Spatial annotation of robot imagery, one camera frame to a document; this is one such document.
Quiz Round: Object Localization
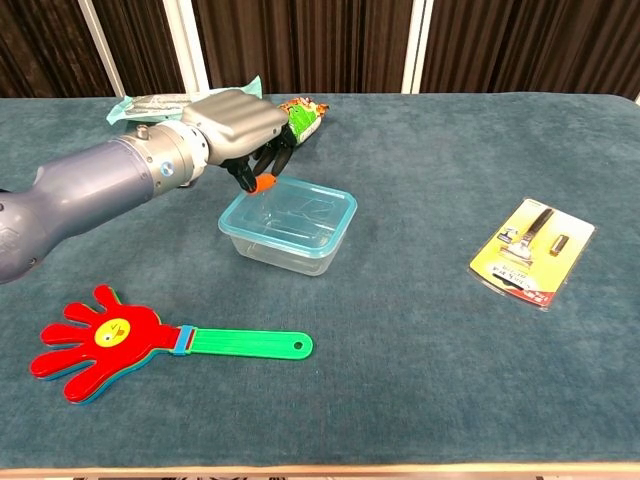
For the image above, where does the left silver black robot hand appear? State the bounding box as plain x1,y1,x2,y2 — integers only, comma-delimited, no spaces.
180,89,297,195

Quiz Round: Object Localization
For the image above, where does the blue transparent plastic lid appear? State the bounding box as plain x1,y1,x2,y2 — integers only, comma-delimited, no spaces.
218,174,359,261

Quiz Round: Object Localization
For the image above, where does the clear plastic tray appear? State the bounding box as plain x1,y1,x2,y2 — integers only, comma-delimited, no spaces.
227,234,351,277

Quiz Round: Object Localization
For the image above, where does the green orange snack bag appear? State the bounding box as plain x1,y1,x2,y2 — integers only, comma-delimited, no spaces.
277,98,330,146

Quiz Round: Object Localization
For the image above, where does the white metal pole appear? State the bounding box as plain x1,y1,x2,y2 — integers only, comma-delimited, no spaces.
77,0,126,98
401,0,435,95
162,0,211,96

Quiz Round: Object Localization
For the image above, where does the light blue pouch package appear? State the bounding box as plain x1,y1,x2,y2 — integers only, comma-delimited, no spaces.
106,75,264,126

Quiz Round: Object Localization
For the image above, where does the black pleated curtain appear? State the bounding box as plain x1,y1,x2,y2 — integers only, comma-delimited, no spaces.
0,0,640,99

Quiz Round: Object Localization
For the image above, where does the red hand clapper toy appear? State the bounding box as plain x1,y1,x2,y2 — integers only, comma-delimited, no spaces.
29,284,315,405

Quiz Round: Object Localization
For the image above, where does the teal table cloth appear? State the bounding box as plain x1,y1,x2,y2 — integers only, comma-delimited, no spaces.
0,93,640,471

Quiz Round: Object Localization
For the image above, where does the yellow razor blister pack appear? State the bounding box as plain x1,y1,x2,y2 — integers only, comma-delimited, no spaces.
468,197,599,312

